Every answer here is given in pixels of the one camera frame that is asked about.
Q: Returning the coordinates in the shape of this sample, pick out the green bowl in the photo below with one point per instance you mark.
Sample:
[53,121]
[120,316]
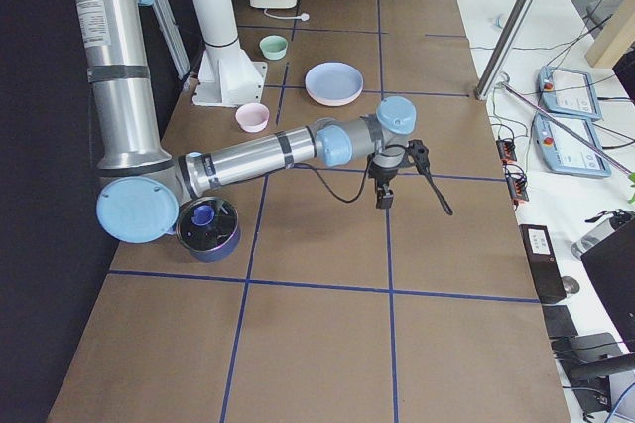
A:
[273,47]

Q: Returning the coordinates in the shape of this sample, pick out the black box on desk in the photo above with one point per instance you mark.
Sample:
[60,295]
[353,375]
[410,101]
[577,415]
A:
[609,266]

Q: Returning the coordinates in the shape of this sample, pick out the blue plate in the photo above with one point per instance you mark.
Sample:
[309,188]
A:
[334,74]

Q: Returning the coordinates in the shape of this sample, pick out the white grabber stick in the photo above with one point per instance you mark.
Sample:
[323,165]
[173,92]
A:
[597,151]

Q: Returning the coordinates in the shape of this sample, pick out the dark blue saucepan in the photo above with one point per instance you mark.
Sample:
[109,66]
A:
[208,228]

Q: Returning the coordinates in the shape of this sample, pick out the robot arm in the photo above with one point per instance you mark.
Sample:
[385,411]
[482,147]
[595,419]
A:
[148,181]

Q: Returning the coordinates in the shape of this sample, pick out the black power box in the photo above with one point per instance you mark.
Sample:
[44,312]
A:
[542,263]

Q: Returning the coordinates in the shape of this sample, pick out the wooden board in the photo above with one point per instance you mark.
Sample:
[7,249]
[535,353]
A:
[615,19]

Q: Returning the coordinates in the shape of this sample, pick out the aluminium frame post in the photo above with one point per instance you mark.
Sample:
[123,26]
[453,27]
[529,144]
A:
[502,48]

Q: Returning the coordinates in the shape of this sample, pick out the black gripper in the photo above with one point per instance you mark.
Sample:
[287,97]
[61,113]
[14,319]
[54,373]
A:
[384,177]

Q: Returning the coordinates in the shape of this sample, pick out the pink plate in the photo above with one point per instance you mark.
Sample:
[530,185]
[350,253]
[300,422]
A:
[333,96]

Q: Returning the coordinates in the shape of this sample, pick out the pink bowl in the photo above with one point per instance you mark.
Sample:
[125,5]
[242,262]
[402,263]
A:
[252,117]

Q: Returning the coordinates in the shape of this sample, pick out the far teach pendant tablet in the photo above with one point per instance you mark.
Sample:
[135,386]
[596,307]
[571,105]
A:
[568,92]

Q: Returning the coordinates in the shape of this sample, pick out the orange black connector block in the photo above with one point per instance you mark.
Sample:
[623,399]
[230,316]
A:
[507,150]

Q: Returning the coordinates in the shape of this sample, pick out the white mounting column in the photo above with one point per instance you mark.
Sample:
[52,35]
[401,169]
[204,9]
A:
[227,77]

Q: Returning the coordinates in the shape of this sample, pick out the teach pendant tablet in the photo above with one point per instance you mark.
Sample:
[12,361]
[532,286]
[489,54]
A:
[568,92]
[564,154]

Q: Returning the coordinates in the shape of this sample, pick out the near teach pendant tablet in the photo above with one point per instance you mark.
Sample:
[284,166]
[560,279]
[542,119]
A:
[564,154]

